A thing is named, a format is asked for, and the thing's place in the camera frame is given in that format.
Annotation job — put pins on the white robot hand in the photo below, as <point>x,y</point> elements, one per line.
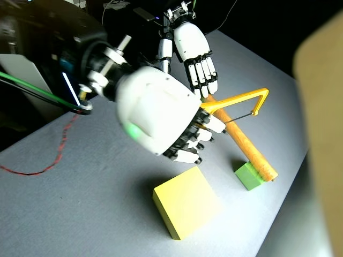
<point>190,42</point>
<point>155,107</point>

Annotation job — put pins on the yellow toy hacksaw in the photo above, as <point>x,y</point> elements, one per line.
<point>241,95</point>

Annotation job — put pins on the round wooden rod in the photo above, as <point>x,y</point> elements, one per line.
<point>249,147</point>

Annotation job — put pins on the black power adapter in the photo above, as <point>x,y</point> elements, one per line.
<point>144,14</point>

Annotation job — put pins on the yellow square block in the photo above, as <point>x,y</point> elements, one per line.
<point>187,200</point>

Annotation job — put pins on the grey table cloth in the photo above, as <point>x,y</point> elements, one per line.
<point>93,200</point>

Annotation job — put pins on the green wooden block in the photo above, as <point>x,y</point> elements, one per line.
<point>247,176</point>

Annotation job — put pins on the white cabinet with black trim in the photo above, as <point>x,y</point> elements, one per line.
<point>21,72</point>

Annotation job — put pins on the tan blurred board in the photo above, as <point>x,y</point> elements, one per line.
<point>324,120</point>

